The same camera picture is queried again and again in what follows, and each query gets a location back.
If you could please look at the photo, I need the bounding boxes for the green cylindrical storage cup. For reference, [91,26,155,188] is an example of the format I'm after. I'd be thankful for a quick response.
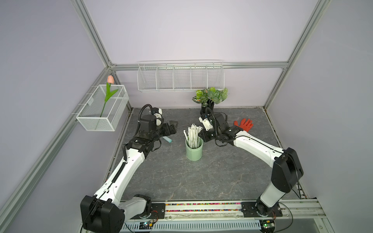
[186,137,204,161]

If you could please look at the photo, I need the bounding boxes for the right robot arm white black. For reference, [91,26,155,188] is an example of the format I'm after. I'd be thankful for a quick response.
[199,126,304,216]

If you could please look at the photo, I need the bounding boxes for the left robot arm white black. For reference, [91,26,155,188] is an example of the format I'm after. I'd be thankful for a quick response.
[80,120,178,233]

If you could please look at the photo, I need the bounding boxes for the bundle of wrapped white straws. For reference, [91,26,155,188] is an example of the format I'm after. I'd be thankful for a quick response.
[183,124,203,149]

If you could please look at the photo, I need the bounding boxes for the teal garden trowel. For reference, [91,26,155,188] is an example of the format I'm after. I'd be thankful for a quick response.
[162,136,172,143]

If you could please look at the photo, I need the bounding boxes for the black vase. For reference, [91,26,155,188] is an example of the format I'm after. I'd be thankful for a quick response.
[200,100,215,115]

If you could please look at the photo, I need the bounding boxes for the green artificial plant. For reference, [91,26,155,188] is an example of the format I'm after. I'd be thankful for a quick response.
[192,87,228,105]

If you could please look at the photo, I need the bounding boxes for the red work glove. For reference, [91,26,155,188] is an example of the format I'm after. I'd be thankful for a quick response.
[234,118,253,132]

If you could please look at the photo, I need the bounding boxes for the pink artificial tulip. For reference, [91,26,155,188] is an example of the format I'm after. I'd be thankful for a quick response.
[100,75,118,117]

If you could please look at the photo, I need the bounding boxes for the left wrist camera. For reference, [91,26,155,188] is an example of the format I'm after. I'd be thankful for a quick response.
[136,104,164,133]

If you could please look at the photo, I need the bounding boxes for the white wire wall shelf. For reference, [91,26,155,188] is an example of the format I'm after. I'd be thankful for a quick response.
[137,60,225,91]

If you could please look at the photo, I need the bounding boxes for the white mesh wall basket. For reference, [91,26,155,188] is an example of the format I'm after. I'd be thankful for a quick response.
[72,84,129,132]

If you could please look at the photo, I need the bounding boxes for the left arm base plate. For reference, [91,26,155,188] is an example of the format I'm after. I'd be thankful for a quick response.
[131,203,166,219]

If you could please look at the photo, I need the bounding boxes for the aluminium frame struts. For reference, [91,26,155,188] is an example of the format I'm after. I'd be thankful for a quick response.
[1,1,330,232]

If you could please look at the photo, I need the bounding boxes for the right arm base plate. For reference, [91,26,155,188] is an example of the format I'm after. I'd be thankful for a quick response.
[241,201,283,218]

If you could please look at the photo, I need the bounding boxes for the white slotted cable duct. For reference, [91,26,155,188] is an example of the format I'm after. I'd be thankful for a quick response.
[120,220,262,233]

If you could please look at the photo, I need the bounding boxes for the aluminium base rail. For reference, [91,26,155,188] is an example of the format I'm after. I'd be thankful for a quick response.
[122,198,327,223]

